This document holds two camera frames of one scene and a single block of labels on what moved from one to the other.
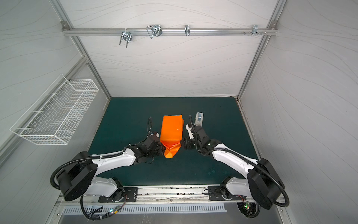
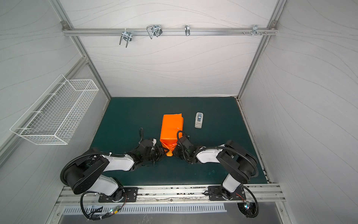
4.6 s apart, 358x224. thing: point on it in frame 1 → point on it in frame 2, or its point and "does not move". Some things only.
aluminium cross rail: [139, 31] does not move
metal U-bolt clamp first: [125, 35] does not move
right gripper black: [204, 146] → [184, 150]
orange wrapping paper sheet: [172, 133] does not move
